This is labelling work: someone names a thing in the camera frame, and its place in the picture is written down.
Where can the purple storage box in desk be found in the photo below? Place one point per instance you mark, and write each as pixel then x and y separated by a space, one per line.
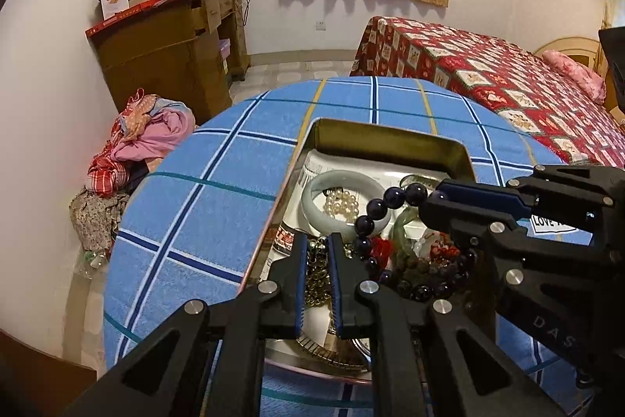
pixel 225 48

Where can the red patchwork bed quilt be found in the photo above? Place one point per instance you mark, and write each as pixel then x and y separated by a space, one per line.
pixel 499 76

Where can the pink pillow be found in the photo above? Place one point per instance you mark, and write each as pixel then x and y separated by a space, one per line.
pixel 586 79

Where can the pink clothes pile on floor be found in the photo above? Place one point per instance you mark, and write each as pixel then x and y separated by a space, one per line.
pixel 147 129

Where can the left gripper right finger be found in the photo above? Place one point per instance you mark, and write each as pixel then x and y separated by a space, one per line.
pixel 427 359

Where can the silver wrist watch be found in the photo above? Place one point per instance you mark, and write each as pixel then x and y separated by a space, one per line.
pixel 334 352

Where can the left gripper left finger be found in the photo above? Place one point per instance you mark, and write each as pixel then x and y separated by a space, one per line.
pixel 206 357

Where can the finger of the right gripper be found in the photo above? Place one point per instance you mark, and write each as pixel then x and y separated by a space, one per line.
pixel 487 196
pixel 466 225

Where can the red tassel charm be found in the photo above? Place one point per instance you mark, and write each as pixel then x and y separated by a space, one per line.
pixel 381 251

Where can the pink metal tin box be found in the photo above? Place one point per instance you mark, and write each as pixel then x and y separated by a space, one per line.
pixel 360 141

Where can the blue plaid tablecloth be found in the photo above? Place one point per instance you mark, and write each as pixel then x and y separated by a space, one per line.
pixel 189 231

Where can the brown wooden desk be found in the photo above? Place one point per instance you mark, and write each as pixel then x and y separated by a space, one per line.
pixel 173 50

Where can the pale white jade bangle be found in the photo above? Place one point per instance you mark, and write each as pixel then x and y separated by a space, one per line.
pixel 332 201

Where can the long red flat box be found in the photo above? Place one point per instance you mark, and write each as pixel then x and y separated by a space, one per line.
pixel 128 13

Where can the cream wooden headboard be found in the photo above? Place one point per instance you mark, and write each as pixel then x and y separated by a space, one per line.
pixel 589 52

